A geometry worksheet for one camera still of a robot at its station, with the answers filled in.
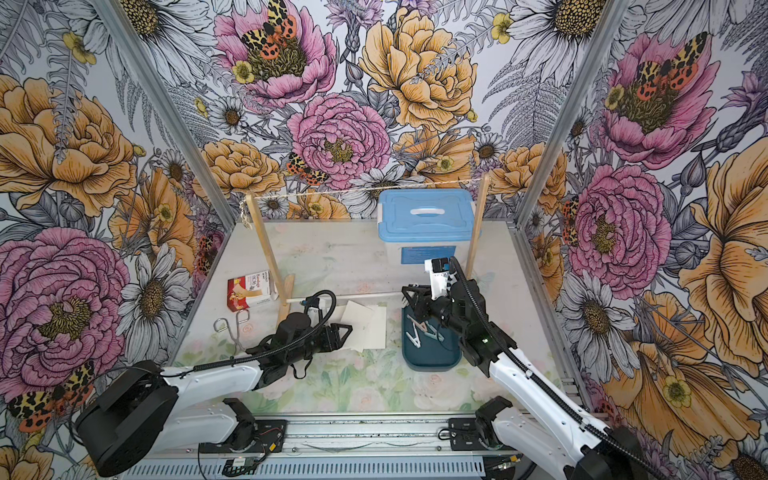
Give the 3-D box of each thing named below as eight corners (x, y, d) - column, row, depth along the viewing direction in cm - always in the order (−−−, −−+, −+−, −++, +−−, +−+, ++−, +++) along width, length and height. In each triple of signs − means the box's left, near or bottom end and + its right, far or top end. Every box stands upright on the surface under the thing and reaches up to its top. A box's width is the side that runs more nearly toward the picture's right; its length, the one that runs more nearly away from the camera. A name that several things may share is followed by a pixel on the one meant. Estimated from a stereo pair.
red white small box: (232, 312, 97) (227, 306, 94) (232, 286, 104) (227, 279, 101) (273, 301, 100) (270, 295, 97) (271, 276, 107) (267, 269, 104)
